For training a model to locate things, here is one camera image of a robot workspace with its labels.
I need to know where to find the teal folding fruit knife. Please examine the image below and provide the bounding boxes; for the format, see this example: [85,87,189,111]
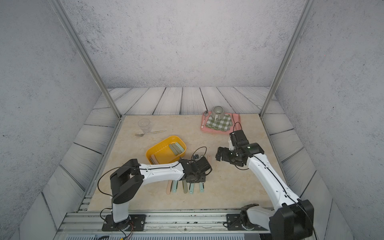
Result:
[171,181,179,193]

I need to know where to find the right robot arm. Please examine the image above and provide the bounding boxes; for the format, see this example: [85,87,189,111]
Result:
[216,143,317,240]

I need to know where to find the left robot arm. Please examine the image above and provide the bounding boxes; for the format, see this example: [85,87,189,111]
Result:
[110,157,213,224]

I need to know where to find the olive knife in box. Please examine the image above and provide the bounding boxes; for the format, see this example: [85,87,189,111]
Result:
[169,144,179,156]

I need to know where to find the yellow plastic storage box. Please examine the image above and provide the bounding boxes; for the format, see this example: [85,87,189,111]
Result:
[146,136,187,164]

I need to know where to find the pink knife in box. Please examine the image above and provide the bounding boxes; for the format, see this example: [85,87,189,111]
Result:
[151,155,159,165]

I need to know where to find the green checkered cloth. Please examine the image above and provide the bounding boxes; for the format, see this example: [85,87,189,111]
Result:
[206,114,233,132]

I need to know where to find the pink plastic tray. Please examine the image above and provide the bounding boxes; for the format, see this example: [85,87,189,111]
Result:
[201,112,241,134]

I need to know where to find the striped ceramic cup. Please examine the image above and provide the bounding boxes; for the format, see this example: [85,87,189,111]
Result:
[211,106,225,122]

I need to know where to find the clear plastic cup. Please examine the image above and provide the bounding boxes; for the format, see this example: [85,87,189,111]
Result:
[138,118,152,134]

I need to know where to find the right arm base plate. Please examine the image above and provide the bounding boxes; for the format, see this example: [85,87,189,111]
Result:
[223,214,267,231]

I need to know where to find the wooden handled spoon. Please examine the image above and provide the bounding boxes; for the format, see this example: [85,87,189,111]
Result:
[135,130,166,137]

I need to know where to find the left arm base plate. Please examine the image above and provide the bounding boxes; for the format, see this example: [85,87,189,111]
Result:
[102,215,147,232]

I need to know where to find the aluminium rail base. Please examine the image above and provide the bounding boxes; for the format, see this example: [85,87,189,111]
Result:
[57,209,270,238]

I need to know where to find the right aluminium frame post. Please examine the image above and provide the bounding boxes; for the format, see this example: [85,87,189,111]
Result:
[260,0,316,119]

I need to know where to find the aluminium frame post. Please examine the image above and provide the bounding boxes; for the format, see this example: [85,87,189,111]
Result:
[260,0,316,119]
[49,0,122,120]

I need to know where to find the left aluminium frame post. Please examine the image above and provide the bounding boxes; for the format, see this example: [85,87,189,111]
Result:
[49,0,122,120]

